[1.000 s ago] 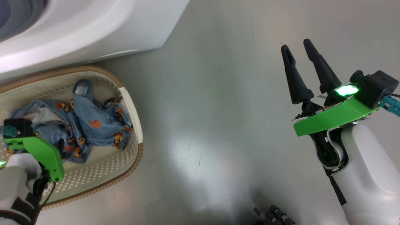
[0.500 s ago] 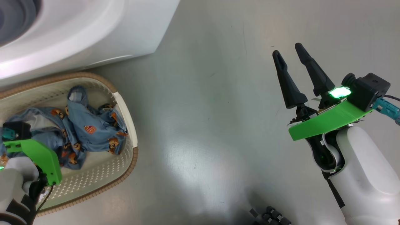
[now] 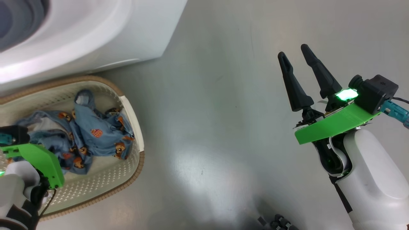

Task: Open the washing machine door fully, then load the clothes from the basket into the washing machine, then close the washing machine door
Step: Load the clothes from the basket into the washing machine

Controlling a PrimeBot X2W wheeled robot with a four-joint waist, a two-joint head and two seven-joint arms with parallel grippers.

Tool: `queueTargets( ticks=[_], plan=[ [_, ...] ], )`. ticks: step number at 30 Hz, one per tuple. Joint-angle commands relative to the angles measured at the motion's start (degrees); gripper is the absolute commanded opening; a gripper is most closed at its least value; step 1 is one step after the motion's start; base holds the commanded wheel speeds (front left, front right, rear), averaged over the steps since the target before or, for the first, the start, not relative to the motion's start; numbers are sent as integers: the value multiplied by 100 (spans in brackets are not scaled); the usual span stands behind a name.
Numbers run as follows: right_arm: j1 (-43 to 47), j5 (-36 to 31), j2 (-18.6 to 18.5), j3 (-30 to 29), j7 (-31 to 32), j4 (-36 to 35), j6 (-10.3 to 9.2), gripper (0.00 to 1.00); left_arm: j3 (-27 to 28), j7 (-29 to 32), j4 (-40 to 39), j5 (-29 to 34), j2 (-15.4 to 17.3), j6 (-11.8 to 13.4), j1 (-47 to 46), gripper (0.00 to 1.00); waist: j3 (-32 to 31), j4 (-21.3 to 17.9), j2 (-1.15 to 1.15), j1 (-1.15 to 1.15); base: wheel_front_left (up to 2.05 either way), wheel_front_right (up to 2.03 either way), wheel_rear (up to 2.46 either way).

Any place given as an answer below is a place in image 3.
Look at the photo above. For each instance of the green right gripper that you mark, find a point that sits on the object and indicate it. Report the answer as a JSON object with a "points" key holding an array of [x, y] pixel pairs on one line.
{"points": [[335, 123]]}

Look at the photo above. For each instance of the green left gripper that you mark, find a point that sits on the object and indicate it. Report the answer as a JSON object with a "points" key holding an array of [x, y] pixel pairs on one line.
{"points": [[41, 156]]}

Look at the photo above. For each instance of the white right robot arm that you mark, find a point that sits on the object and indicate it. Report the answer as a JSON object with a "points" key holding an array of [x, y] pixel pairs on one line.
{"points": [[374, 179]]}

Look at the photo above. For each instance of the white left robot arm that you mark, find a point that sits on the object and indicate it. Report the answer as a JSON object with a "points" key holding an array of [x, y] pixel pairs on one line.
{"points": [[12, 188]]}

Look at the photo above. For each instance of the dark robot base part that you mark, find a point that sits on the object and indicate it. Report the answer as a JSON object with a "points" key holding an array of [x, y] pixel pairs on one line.
{"points": [[281, 223]]}

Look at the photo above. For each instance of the cream perforated laundry basket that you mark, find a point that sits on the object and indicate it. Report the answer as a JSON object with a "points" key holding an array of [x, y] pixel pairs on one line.
{"points": [[105, 179]]}

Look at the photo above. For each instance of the grey rubber door gasket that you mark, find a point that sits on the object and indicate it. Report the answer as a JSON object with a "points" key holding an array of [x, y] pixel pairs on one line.
{"points": [[16, 19]]}

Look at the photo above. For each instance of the white front-load washing machine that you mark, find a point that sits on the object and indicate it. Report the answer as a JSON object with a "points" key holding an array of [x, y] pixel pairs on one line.
{"points": [[127, 32]]}

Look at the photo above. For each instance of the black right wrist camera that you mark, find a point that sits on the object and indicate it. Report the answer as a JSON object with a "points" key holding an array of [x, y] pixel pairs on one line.
{"points": [[375, 92]]}

